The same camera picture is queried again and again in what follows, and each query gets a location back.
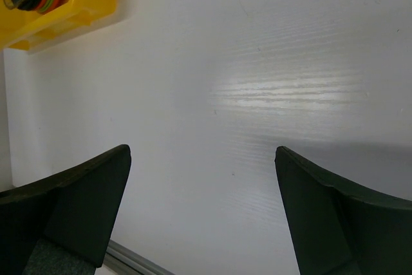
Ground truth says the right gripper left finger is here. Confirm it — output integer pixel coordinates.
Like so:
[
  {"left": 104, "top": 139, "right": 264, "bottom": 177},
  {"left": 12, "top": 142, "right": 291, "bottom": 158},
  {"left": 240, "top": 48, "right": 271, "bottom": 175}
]
[{"left": 1, "top": 144, "right": 131, "bottom": 274}]

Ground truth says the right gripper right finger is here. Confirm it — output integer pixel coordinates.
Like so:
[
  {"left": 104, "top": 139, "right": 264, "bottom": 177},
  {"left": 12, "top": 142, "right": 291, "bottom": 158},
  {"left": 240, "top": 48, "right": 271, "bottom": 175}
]
[{"left": 275, "top": 146, "right": 411, "bottom": 274}]

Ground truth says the yellow plastic bin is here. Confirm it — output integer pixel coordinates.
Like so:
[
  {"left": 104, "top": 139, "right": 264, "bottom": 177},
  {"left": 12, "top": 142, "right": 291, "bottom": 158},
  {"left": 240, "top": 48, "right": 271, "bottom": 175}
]
[{"left": 1, "top": 0, "right": 117, "bottom": 51}]

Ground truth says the aluminium rail front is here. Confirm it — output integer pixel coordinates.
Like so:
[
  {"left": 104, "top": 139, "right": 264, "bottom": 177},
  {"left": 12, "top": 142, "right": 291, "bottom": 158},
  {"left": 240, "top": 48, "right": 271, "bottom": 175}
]
[{"left": 104, "top": 240, "right": 173, "bottom": 275}]

